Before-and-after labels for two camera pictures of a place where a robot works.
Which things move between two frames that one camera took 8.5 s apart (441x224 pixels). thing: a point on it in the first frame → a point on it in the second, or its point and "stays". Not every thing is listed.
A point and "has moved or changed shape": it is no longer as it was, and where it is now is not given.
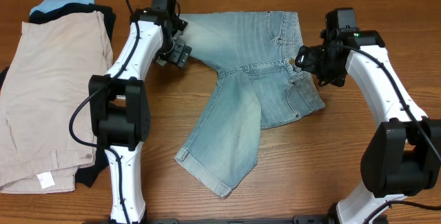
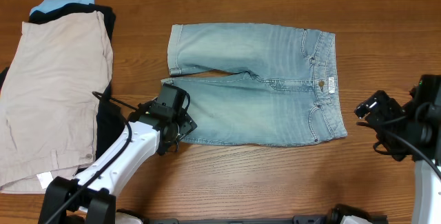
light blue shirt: x=52 y=3 stays
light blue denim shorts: x=259 y=85 has moved or changed shape
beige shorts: x=45 y=87 stays
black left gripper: x=179 y=52 → x=185 y=123
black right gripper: x=306 y=58 → x=386 y=106
